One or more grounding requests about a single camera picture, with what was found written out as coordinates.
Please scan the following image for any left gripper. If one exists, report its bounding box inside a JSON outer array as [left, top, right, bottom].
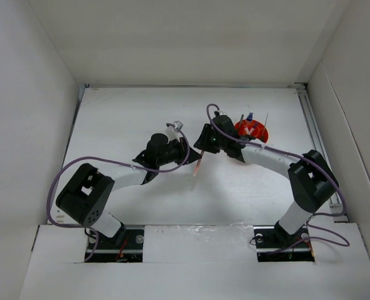
[[156, 137, 201, 167]]

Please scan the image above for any orange highlighter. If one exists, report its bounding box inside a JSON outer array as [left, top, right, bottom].
[[193, 151, 204, 176]]

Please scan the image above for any black thin pen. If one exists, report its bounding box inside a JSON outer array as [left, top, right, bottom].
[[237, 114, 244, 132]]

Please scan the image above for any white marker purple cap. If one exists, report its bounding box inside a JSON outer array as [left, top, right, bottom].
[[249, 122, 258, 136]]

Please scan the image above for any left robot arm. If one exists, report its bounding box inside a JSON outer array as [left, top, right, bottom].
[[56, 133, 201, 248]]

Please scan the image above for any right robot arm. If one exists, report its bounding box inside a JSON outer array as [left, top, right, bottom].
[[194, 115, 339, 248]]

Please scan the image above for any orange round organizer container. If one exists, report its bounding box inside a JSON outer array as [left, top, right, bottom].
[[234, 120, 269, 143]]

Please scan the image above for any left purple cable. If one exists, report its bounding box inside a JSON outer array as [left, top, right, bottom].
[[46, 123, 191, 262]]

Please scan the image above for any purple cable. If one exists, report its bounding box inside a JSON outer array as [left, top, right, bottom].
[[46, 123, 191, 262], [206, 104, 351, 256]]

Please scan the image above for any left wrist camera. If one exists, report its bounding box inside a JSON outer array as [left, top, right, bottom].
[[165, 121, 183, 141]]

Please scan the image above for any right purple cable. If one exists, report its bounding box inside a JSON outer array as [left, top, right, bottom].
[[206, 104, 351, 256]]

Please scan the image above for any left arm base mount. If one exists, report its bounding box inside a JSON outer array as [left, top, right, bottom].
[[84, 226, 145, 263]]

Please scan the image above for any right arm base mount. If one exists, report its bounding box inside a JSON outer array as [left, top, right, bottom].
[[249, 226, 315, 263]]

